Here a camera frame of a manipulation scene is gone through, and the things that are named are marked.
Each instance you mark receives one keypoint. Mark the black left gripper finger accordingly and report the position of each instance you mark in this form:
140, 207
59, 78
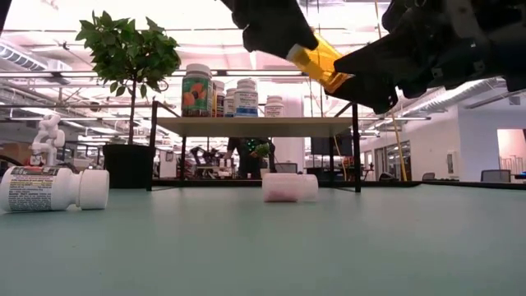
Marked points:
275, 24

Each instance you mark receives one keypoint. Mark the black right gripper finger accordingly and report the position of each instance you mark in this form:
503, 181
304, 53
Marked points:
378, 59
376, 96

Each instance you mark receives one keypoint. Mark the amber pill vial white cap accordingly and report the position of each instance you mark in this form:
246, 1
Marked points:
320, 66

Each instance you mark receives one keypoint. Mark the white melatonin bottle blue label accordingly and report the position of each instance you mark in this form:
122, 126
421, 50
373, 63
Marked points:
245, 103
274, 109

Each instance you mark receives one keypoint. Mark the white bottle purple label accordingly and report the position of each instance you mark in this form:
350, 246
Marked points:
229, 104

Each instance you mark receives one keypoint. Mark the gummy jar white lid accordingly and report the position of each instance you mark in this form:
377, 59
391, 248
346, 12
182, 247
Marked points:
197, 92

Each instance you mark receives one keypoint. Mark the small white bottle red label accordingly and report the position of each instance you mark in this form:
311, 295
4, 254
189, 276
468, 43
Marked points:
49, 189

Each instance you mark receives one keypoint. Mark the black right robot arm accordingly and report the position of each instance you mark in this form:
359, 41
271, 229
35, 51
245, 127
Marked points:
511, 37

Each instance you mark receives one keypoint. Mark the wooden shelf with black legs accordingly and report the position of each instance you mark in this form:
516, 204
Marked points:
287, 127

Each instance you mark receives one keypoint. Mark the grey office chair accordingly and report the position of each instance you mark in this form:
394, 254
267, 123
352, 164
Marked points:
495, 176
428, 176

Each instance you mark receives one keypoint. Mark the pink translucent vial white cap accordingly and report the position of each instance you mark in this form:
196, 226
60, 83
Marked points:
283, 188

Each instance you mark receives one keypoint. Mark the green leafy artificial plant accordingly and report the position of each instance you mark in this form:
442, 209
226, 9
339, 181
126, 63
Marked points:
131, 53

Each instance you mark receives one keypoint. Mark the black plant pot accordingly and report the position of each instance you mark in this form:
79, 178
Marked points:
127, 166

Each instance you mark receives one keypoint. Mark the white robot figure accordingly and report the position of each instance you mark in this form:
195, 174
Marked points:
49, 135

